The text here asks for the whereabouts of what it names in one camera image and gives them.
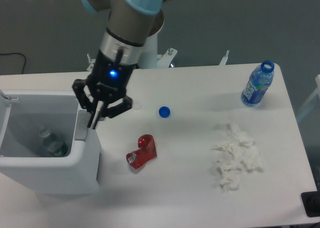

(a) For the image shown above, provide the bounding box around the blue bottle cap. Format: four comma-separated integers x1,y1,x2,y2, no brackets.
158,106,171,118

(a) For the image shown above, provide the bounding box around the bottle inside trash can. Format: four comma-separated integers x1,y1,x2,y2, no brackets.
37,125,68,157

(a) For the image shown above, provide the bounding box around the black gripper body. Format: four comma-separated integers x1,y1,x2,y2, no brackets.
86,49,135,104

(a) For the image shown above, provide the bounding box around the crushed red can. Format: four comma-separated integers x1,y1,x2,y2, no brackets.
126,134,157,170

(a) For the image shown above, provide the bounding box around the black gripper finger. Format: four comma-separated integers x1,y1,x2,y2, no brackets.
72,79,102,130
98,96,133,120

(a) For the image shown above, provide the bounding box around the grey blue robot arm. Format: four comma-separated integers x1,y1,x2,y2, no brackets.
72,0,168,129

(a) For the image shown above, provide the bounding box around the white furniture at right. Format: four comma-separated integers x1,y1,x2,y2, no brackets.
295,74,320,124

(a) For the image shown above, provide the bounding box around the crumpled white tissue pile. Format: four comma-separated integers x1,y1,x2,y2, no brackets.
211,123,264,192

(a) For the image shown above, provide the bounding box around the white metal base frame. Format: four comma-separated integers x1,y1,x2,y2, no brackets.
86,48,230,71

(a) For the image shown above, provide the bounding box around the black device at edge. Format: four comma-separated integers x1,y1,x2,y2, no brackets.
301,191,320,218

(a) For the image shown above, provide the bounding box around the white plastic trash can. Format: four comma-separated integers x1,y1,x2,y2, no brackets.
0,89,102,195

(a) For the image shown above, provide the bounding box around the black floor cable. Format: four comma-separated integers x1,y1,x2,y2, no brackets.
0,52,27,75

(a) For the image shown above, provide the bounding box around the blue plastic water bottle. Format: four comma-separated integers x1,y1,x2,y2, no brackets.
241,60,275,107

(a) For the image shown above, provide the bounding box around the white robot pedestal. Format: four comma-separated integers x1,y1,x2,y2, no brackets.
136,9,165,70

